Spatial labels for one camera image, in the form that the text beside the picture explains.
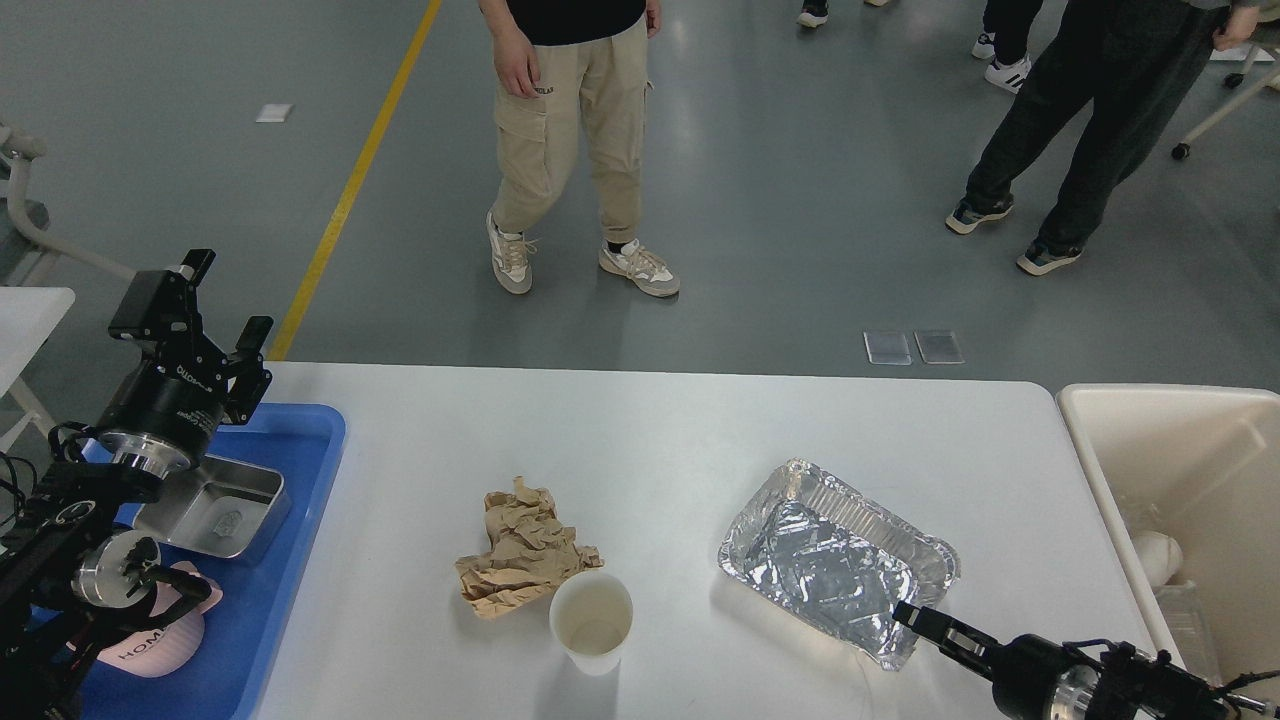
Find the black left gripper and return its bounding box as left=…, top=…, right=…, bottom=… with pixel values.
left=96, top=249, right=274, bottom=473

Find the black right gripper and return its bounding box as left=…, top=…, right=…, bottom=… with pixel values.
left=892, top=601, right=1101, bottom=719

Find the aluminium foil tray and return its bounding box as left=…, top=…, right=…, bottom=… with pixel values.
left=718, top=457, right=961, bottom=671

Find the square steel tray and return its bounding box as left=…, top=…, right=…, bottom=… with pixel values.
left=132, top=455, right=292, bottom=564

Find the pink ribbed mug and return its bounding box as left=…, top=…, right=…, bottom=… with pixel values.
left=97, top=560, right=223, bottom=678

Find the white paper cup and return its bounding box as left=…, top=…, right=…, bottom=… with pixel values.
left=549, top=569, right=634, bottom=676

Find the brown paper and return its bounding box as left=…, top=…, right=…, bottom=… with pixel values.
left=454, top=477, right=605, bottom=620

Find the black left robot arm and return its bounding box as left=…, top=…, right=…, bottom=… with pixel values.
left=1, top=249, right=273, bottom=719

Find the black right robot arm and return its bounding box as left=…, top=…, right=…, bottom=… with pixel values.
left=892, top=601, right=1277, bottom=719

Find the white side table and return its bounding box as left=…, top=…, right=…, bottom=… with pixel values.
left=1, top=286, right=76, bottom=451

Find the clear plastic bottle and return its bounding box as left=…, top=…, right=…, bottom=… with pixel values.
left=1153, top=582, right=1222, bottom=685

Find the grey chair base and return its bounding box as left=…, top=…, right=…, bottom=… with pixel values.
left=1, top=122, right=134, bottom=287

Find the beige plastic bin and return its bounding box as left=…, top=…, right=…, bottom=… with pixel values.
left=1057, top=384, right=1279, bottom=682

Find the blue plastic tray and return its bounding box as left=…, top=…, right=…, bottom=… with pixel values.
left=79, top=404, right=346, bottom=719

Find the person in beige trousers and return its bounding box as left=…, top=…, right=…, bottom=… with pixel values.
left=477, top=1, right=680, bottom=299

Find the bystander in dark trousers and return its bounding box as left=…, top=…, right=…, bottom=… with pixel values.
left=945, top=0, right=1271, bottom=277

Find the bystander in white sneakers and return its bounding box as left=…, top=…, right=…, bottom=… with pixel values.
left=972, top=0, right=1044, bottom=94

